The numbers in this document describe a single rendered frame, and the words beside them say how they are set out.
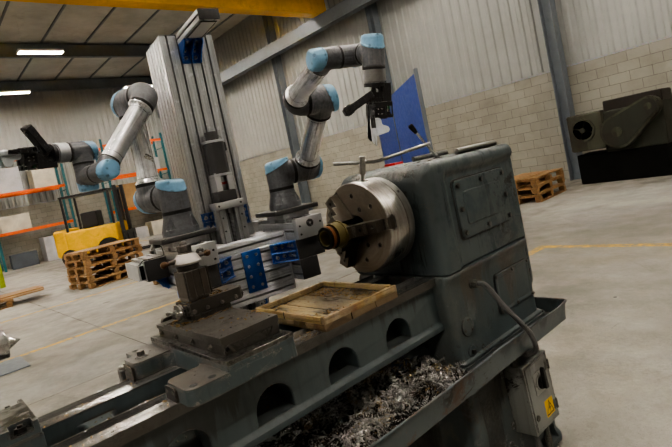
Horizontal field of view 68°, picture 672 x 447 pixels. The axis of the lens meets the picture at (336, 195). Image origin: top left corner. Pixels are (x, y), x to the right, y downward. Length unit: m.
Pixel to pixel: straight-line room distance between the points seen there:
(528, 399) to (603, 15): 10.40
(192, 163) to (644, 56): 10.21
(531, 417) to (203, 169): 1.67
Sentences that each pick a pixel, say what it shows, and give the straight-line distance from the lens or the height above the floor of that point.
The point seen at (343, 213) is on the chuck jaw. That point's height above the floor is 1.14.
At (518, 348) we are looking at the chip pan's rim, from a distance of 1.93.
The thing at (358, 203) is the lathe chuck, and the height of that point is 1.16.
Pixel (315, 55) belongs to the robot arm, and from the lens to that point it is 1.67.
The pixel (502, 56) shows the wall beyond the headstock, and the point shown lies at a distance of 12.86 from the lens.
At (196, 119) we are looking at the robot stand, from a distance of 2.38.
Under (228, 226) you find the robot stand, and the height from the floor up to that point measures 1.14.
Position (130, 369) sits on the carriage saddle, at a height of 0.89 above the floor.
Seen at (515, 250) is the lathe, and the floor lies 0.84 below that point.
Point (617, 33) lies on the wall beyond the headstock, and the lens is 11.86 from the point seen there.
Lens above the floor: 1.30
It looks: 3 degrees down
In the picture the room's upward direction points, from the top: 12 degrees counter-clockwise
